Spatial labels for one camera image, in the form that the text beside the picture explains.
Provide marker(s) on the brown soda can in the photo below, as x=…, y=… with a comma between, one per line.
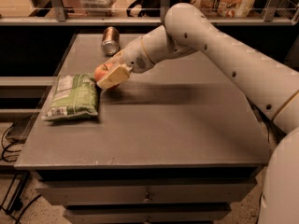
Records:
x=110, y=41

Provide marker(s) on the grey metal shelf rail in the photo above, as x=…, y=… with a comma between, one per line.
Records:
x=53, y=12

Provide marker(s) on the grey cabinet with drawers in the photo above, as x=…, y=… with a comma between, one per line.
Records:
x=183, y=120

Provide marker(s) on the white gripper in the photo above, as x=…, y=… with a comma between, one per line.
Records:
x=135, y=57

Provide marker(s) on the green jalapeno chip bag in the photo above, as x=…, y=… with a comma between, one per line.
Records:
x=74, y=97

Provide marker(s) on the upper drawer with knob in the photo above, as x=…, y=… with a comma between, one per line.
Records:
x=144, y=191

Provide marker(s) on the lower drawer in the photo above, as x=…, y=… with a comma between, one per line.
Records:
x=148, y=214

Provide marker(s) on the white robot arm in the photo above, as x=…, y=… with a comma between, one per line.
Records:
x=272, y=86

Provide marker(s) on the red apple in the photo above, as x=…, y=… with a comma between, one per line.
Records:
x=101, y=70

